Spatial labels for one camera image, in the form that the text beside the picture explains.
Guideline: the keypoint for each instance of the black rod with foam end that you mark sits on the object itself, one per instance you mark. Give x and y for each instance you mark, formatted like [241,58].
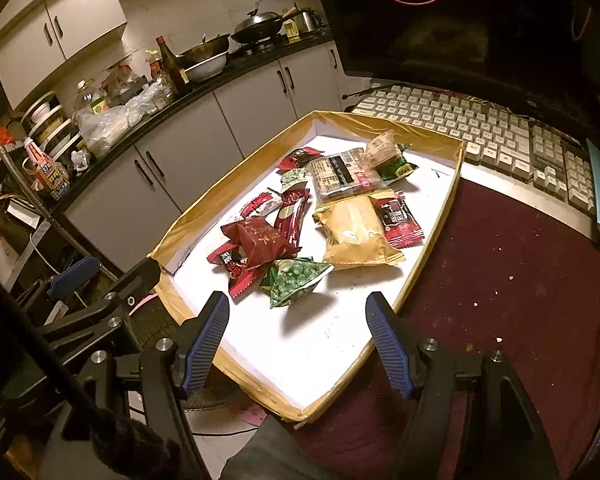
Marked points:
[10,305]

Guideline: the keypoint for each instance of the white lower cabinets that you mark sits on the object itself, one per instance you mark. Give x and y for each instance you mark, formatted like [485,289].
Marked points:
[195,130]

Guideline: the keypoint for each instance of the white upper cabinets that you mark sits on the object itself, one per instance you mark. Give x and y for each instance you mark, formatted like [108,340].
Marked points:
[55,25]

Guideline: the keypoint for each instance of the white red-label bottle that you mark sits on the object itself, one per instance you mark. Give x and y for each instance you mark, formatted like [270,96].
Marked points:
[47,172]

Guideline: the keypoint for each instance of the gold cardboard box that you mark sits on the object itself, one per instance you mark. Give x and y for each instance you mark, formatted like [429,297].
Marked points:
[305,340]

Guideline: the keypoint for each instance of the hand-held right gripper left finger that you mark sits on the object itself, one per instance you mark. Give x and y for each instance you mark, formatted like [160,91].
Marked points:
[205,345]

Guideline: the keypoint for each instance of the dish rack with plates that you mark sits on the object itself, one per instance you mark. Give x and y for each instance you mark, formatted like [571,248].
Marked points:
[45,120]

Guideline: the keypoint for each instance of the yellow snack packet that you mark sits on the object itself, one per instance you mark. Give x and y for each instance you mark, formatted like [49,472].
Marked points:
[355,235]

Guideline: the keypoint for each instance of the beige snack packet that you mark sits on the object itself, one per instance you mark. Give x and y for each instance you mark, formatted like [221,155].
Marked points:
[382,149]

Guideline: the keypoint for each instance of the small yellow box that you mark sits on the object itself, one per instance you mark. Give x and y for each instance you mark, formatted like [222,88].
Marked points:
[291,30]

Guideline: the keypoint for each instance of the yellow-label oil bottle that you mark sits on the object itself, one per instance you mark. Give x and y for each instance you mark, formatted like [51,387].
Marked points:
[94,101]

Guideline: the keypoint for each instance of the white cabinets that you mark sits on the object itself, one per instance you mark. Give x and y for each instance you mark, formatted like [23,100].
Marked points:
[55,25]
[195,130]

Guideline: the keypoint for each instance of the small red snack packet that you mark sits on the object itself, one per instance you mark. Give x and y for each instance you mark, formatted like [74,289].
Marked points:
[297,157]

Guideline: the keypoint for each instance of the green pea snack packet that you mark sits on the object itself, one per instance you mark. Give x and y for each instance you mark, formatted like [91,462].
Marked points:
[290,282]

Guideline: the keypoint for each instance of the small green white packet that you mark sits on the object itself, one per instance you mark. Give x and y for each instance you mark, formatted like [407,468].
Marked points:
[294,178]

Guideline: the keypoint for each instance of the black wok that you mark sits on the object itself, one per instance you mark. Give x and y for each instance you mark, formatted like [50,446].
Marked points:
[257,25]

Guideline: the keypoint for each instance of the dark sauce bottle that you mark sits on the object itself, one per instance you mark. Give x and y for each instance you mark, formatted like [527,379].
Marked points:
[167,62]

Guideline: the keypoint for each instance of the beige keyboard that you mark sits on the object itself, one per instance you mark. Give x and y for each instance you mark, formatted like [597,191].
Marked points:
[480,125]

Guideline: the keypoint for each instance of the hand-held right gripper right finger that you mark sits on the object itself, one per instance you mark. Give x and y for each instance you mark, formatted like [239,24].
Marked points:
[390,345]

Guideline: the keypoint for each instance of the red stick snack packet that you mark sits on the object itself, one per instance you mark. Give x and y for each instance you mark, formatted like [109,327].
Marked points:
[291,210]

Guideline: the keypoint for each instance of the metal shelf rack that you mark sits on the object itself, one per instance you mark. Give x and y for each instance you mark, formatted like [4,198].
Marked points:
[25,225]

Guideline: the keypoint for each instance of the dark frying pan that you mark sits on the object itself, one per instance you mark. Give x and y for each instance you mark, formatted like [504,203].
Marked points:
[205,49]

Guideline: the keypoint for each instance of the brown barcode snack package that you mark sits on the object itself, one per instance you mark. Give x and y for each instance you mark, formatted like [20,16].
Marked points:
[340,172]

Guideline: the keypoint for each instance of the clear plastic bags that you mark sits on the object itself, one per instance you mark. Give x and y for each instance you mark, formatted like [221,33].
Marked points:
[120,115]

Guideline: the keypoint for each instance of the metal kettle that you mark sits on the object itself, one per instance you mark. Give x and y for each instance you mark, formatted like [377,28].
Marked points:
[307,20]

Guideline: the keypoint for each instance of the green yellow-label snack packet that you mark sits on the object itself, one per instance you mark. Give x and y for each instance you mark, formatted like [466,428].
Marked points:
[402,169]

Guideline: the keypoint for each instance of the red black-label snack packet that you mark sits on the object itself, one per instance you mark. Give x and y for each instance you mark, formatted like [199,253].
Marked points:
[400,220]

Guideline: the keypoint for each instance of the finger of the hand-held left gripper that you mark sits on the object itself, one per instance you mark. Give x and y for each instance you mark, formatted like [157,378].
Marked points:
[135,280]
[72,275]

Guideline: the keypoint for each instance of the black monitor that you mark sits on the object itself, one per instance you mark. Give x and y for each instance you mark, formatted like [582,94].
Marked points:
[480,35]

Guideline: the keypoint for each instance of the white red snack packet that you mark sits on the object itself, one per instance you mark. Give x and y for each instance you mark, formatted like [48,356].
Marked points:
[257,205]

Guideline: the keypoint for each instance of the dark red cloth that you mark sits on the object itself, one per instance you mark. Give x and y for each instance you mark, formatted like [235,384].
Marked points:
[505,285]

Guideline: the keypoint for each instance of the dark grey cloth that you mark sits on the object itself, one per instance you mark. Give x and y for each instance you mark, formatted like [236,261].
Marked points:
[270,455]

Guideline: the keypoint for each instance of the pink paper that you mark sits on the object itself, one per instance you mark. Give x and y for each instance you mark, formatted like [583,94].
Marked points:
[252,415]

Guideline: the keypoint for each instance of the dark red snack packet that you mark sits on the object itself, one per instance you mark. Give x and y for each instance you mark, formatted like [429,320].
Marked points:
[260,240]

